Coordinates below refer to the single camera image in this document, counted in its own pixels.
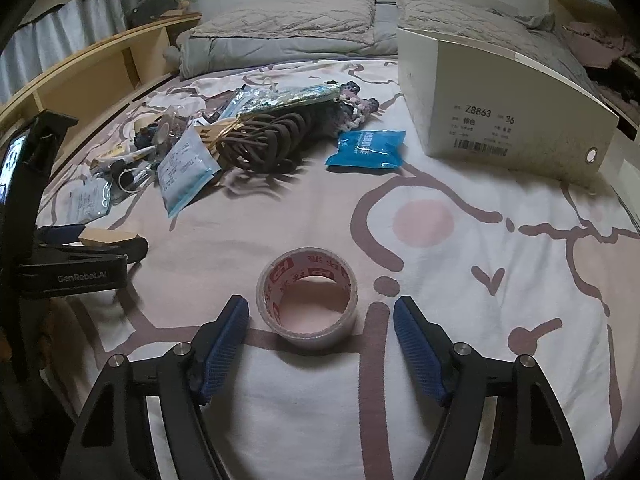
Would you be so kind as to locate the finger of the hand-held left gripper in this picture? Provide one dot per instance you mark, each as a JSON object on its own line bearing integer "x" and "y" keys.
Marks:
{"x": 130, "y": 251}
{"x": 62, "y": 235}

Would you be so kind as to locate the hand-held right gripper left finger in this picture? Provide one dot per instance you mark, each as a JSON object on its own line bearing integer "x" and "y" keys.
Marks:
{"x": 225, "y": 345}

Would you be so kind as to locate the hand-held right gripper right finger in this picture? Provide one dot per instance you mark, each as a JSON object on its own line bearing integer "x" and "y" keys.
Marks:
{"x": 417, "y": 347}

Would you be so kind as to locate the beige block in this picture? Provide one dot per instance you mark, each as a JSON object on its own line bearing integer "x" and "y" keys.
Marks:
{"x": 107, "y": 236}

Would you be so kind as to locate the white mask packet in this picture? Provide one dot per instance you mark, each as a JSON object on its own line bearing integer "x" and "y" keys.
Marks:
{"x": 82, "y": 200}
{"x": 187, "y": 172}

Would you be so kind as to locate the clear tape roll red print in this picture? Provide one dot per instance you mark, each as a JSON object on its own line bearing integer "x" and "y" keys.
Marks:
{"x": 310, "y": 262}

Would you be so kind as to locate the blue plastic packet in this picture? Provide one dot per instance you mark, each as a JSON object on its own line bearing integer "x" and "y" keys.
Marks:
{"x": 367, "y": 150}

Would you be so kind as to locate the cream shoe box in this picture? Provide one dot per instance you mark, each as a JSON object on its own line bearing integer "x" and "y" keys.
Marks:
{"x": 500, "y": 110}

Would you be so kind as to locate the printed bed sheet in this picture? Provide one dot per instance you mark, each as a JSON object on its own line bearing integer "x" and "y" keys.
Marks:
{"x": 300, "y": 410}

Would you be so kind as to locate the clear bag of dark items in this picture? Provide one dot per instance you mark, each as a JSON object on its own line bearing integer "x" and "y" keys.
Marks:
{"x": 167, "y": 132}

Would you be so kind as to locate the gold hair clip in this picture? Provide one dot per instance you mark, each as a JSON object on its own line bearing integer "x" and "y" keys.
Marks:
{"x": 215, "y": 132}

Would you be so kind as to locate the wooden bedside shelf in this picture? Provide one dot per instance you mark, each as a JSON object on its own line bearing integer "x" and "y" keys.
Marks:
{"x": 90, "y": 70}

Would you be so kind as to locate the blue white striped packet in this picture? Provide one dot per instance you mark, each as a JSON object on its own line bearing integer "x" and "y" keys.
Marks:
{"x": 232, "y": 105}

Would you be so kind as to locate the grey curtain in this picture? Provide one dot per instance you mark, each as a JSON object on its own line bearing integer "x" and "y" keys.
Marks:
{"x": 65, "y": 20}

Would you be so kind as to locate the shiny foil packet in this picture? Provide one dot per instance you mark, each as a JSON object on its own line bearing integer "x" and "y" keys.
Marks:
{"x": 295, "y": 97}

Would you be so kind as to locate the grey duvet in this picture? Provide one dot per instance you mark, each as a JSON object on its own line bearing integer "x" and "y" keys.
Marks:
{"x": 275, "y": 52}

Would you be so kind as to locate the purple crocheted pouch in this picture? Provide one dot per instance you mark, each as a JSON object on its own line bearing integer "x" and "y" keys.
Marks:
{"x": 352, "y": 107}

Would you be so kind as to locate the white cabinet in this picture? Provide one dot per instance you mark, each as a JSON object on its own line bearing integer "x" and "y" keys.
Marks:
{"x": 630, "y": 170}

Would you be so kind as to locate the pink cloth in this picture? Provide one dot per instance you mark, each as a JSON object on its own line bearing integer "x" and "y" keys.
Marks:
{"x": 595, "y": 42}

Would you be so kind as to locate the wooden open cabinet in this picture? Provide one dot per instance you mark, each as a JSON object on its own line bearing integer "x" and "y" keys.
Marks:
{"x": 560, "y": 5}

